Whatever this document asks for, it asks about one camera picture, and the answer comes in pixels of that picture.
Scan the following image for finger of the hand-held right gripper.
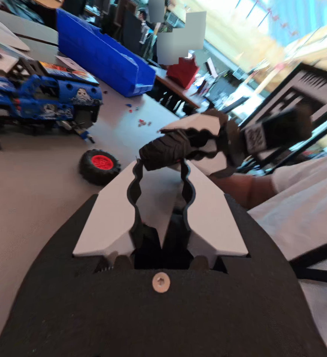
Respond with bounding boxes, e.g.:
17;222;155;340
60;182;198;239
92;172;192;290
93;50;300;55
196;138;229;176
160;112;222;137

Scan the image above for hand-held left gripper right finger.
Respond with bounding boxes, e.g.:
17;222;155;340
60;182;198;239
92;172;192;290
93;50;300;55
180;160;249;268

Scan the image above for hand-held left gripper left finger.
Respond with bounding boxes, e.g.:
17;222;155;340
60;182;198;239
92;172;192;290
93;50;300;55
72;160;144;264

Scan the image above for black rubber toy tire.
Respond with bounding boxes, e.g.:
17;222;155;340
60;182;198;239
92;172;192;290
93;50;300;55
139;130;197;171

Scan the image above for person's right forearm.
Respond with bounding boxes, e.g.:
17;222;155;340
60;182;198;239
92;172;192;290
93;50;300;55
211;173;278;210

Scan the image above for red bag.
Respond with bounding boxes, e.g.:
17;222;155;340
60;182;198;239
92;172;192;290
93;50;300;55
166;54;200;90

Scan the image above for black framed marker sign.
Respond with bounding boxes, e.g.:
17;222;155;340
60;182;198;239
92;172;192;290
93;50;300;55
237;63;327;131

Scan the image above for scattered small brick pieces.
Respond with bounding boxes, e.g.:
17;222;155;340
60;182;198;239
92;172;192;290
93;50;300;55
103;89;153;127

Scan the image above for black toy wheel red rim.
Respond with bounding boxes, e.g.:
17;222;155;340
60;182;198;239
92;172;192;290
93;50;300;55
79;149;121;186

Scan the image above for blue plastic bin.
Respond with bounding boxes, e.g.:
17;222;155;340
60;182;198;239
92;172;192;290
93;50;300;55
56;8;156;98

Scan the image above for small white paper card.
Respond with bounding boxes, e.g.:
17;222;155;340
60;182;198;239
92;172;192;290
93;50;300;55
55;55;81;70

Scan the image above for blue toy brick truck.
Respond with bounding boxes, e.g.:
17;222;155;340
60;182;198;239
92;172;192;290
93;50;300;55
0;57;104;151

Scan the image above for white truck picture booklet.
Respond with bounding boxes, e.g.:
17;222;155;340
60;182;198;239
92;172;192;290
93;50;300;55
0;36;20;73

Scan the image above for black shoulder strap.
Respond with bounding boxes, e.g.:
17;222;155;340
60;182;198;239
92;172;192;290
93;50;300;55
289;245;327;285

